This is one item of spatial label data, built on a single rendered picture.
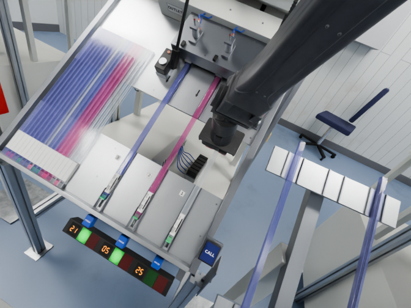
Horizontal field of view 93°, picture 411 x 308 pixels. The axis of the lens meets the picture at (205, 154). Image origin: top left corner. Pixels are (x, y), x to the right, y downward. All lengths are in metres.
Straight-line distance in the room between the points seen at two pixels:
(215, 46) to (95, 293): 1.22
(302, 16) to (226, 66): 0.44
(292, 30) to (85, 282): 1.30
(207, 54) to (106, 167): 0.45
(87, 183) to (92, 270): 0.75
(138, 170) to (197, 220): 0.22
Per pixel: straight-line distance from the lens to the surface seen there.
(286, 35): 0.22
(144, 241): 0.58
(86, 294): 1.31
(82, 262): 1.37
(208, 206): 0.56
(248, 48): 0.68
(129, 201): 0.61
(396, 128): 4.30
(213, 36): 0.70
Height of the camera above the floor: 1.25
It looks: 35 degrees down
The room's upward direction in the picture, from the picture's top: 23 degrees clockwise
